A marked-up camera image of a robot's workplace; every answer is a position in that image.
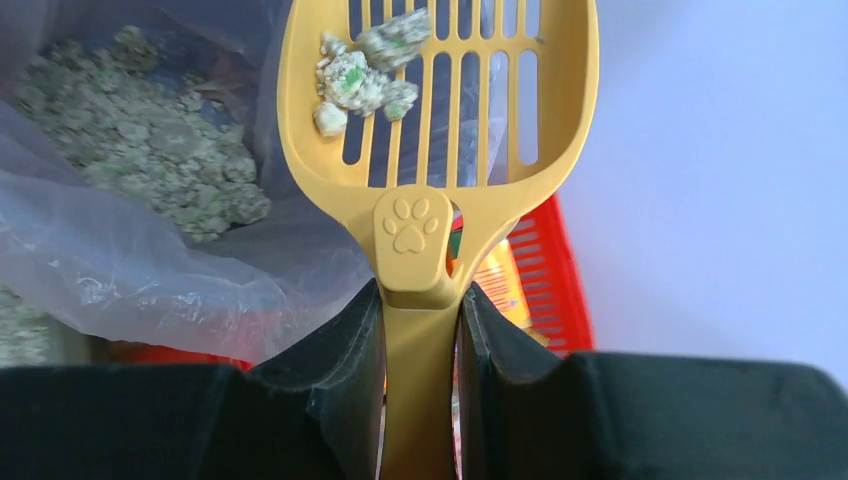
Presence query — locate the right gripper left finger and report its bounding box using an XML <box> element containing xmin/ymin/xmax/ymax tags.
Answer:
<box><xmin>1</xmin><ymin>283</ymin><xmax>385</xmax><ymax>479</ymax></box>

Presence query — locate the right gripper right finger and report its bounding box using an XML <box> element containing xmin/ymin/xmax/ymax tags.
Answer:
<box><xmin>458</xmin><ymin>287</ymin><xmax>847</xmax><ymax>479</ymax></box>

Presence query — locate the yellow litter scoop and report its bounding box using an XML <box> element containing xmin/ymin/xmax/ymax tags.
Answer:
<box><xmin>277</xmin><ymin>1</ymin><xmax>599</xmax><ymax>479</ymax></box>

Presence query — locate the orange box top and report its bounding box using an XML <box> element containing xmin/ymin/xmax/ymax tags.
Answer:
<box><xmin>473</xmin><ymin>240</ymin><xmax>549</xmax><ymax>347</ymax></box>

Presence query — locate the litter clump on scoop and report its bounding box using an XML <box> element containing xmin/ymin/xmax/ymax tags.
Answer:
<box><xmin>313</xmin><ymin>8</ymin><xmax>432</xmax><ymax>137</ymax></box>

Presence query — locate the red plastic basket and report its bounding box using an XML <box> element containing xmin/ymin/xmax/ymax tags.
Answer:
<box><xmin>109</xmin><ymin>193</ymin><xmax>596</xmax><ymax>480</ymax></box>

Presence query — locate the purple trash bin with bag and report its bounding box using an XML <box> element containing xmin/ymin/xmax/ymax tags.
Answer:
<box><xmin>1</xmin><ymin>1</ymin><xmax>373</xmax><ymax>362</ymax></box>

